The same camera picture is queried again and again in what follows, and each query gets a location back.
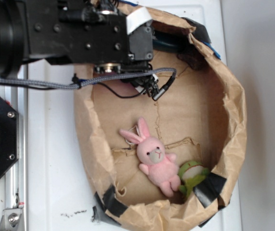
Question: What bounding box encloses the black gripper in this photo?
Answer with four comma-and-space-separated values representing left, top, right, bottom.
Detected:
26, 0, 153, 72

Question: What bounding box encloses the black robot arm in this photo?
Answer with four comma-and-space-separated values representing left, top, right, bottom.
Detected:
0, 0, 153, 78

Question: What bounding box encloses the dark teal oval object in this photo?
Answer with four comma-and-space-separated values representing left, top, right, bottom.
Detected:
152, 31, 187, 53

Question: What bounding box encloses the brown paper bag bin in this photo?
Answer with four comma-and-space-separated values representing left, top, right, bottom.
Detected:
74, 8, 247, 231

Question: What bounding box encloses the pink plush bunny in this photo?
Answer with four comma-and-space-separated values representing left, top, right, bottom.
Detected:
119, 117, 181, 197

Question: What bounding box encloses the green plush frog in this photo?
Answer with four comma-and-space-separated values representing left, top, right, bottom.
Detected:
178, 160, 210, 200

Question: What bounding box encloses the grey braided cable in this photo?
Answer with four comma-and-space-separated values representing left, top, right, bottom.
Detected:
0, 67, 177, 102

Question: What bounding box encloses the aluminium extrusion rail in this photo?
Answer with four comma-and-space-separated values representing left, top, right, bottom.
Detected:
0, 64, 29, 231

